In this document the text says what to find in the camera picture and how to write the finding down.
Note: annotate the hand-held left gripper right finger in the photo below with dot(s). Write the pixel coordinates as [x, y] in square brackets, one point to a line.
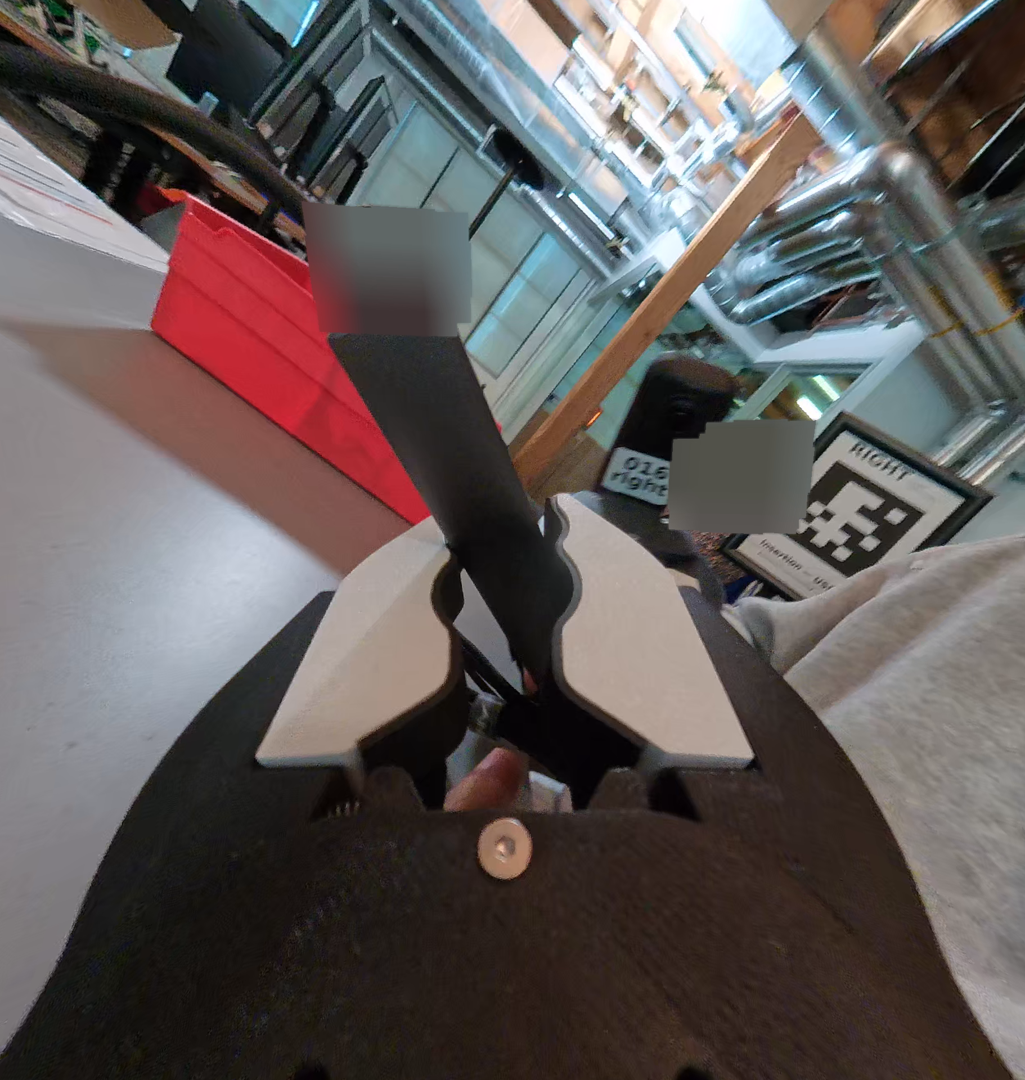
[647, 658]

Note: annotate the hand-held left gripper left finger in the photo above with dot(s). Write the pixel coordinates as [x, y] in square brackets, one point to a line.
[369, 658]

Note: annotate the dark grey slim usb hub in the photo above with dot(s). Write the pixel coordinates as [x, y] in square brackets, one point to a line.
[445, 439]

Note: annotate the person's right forearm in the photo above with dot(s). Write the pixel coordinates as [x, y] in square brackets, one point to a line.
[943, 717]

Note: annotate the person's left hand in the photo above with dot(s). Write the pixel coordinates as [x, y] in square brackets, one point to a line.
[487, 780]

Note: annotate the wooden beam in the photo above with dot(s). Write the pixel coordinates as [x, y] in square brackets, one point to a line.
[690, 278]

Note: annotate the black round-base stand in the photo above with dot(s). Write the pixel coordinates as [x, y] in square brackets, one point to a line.
[512, 164]

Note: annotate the silver ventilation ducts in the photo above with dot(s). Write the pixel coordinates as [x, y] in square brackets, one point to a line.
[901, 194]

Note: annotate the red plastic bin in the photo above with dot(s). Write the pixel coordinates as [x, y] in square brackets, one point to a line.
[251, 312]

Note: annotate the white flat box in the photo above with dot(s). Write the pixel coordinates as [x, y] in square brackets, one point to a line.
[40, 219]

